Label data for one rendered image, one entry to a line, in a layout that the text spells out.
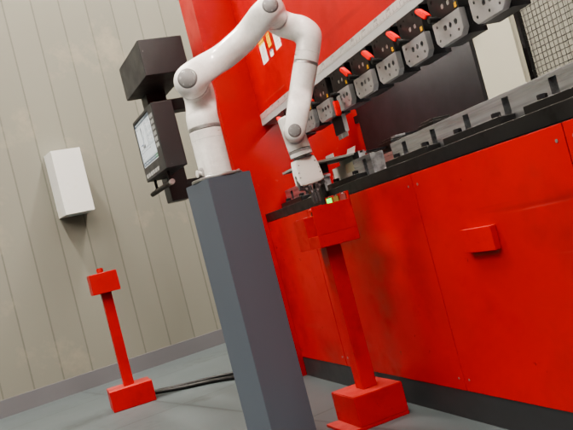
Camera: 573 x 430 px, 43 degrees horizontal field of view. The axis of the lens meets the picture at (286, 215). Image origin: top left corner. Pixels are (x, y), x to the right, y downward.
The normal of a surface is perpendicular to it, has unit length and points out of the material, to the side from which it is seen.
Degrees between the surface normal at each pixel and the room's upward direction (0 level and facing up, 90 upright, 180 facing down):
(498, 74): 90
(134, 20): 90
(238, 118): 90
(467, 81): 90
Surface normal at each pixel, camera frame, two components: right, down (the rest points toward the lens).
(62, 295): 0.54, -0.16
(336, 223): 0.35, -0.12
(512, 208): -0.91, 0.22
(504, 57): -0.80, 0.19
